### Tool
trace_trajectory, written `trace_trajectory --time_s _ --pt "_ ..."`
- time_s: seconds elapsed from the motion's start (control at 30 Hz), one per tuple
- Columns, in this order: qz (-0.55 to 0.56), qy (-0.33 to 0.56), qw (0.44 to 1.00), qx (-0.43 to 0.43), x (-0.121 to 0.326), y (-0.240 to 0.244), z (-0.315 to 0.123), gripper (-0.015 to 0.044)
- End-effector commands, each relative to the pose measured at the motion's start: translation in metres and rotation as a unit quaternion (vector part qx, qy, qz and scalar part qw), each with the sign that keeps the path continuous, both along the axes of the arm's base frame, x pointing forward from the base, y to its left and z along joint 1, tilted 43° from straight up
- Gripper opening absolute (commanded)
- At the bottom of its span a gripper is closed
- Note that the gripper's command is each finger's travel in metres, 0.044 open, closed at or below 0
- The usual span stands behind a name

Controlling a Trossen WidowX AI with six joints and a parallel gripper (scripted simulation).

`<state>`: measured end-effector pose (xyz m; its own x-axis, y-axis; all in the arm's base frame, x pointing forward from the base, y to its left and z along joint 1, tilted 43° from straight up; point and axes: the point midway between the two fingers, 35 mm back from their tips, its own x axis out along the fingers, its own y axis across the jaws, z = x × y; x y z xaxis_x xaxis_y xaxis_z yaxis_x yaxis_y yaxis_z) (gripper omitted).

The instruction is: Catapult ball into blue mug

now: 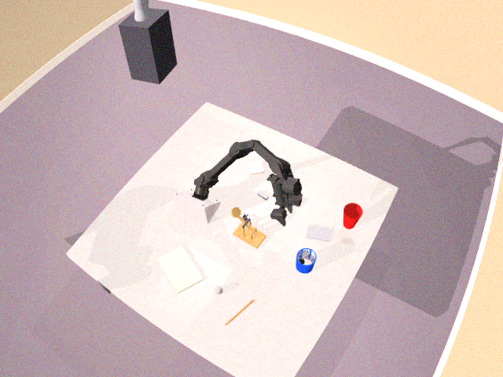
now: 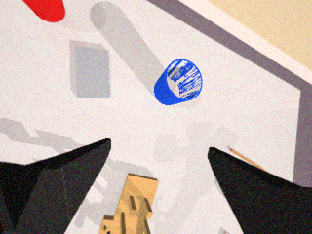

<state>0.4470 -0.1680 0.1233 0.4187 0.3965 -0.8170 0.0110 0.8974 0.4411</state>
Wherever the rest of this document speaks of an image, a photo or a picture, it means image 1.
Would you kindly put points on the red cup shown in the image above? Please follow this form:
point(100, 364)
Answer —
point(351, 214)

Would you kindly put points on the blue mug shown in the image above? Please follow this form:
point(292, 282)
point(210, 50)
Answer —
point(309, 257)

